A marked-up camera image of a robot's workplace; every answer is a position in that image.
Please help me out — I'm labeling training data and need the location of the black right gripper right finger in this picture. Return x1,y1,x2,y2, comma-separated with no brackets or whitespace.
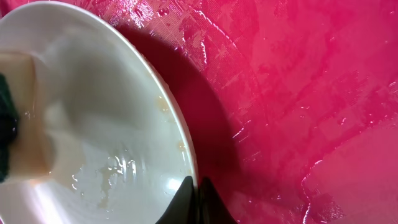
199,177,237,224

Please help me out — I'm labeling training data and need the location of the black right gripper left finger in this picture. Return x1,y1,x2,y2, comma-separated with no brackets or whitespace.
156,176,196,224

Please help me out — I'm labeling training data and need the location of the white plate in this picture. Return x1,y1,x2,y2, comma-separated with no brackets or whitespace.
1,1,196,223

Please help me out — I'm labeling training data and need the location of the green yellow sponge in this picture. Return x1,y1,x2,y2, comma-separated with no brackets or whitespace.
1,52,53,184

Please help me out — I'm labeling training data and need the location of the red plastic tray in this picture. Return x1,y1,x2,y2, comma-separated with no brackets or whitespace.
0,0,398,224

